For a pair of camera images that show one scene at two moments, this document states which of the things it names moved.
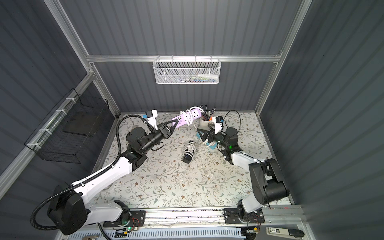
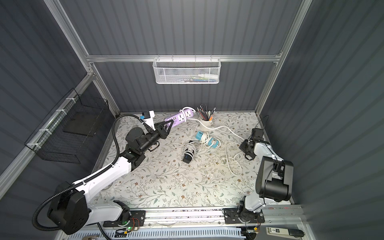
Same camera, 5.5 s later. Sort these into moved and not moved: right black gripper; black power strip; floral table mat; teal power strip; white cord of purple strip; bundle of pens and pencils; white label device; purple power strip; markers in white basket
Moved: right black gripper; purple power strip; white cord of purple strip
Not moved: teal power strip; white label device; floral table mat; markers in white basket; black power strip; bundle of pens and pencils
